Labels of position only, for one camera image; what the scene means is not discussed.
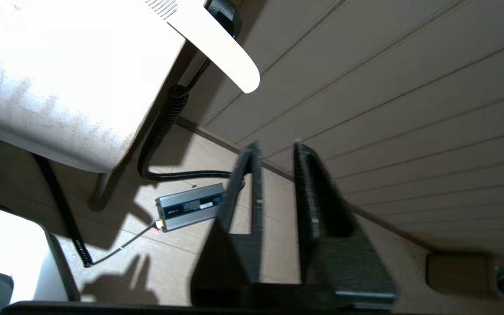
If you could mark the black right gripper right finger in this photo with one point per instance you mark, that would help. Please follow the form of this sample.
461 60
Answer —
335 262

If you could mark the grey power inverter box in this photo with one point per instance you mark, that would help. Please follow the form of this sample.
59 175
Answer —
190 208

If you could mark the white plastic comb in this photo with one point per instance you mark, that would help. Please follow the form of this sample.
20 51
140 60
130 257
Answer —
217 48

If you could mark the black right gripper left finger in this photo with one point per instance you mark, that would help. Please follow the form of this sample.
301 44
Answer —
243 262

